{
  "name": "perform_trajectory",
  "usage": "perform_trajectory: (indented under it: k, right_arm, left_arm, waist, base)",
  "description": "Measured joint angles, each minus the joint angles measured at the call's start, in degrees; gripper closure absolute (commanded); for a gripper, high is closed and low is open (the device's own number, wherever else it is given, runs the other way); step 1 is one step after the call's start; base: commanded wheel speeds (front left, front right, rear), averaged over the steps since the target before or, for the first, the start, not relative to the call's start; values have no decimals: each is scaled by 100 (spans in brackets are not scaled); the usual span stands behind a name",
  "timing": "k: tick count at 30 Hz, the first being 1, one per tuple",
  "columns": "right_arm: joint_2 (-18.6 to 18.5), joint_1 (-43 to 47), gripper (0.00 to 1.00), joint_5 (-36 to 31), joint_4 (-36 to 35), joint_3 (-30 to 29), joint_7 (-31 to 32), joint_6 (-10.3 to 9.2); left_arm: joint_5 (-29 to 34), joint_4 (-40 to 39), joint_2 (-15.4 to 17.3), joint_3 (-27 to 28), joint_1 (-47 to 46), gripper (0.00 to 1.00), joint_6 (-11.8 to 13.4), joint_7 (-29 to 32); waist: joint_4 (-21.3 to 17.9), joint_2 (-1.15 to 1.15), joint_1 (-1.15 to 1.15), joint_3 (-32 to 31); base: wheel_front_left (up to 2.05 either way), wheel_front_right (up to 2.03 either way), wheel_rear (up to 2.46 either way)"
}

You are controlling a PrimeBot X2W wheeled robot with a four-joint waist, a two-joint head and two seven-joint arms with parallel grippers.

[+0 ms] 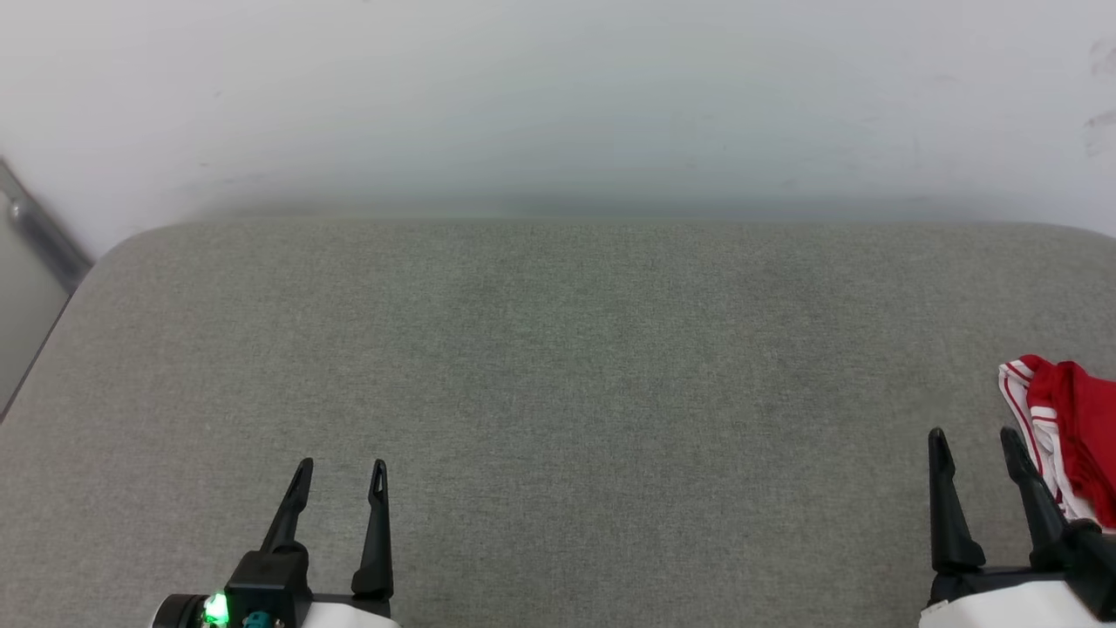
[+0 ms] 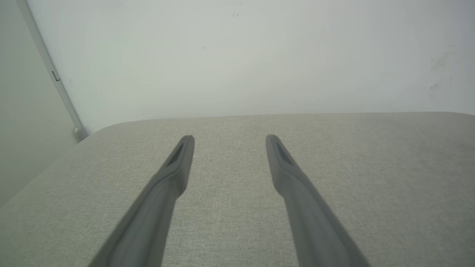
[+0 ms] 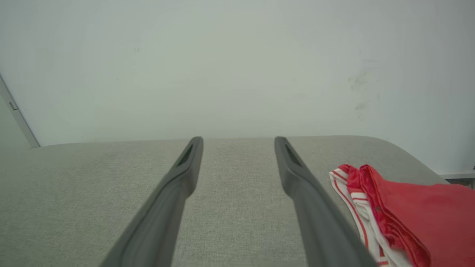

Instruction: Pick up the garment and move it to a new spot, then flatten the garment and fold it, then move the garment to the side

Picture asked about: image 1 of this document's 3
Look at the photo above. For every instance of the grey fabric sofa seat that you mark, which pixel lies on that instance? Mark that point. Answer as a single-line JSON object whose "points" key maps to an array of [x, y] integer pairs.
{"points": [[558, 392]]}

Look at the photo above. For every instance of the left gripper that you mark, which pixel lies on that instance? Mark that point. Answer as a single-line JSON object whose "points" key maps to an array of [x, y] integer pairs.
{"points": [[266, 584]]}

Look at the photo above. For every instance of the grey metal rail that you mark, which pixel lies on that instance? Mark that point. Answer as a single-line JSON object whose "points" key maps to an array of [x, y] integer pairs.
{"points": [[39, 231]]}

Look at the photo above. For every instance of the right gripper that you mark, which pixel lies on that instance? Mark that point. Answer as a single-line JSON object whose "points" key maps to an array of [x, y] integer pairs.
{"points": [[1020, 602]]}

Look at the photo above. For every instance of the red and white garment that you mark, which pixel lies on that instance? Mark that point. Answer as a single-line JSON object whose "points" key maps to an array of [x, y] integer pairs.
{"points": [[1077, 419]]}

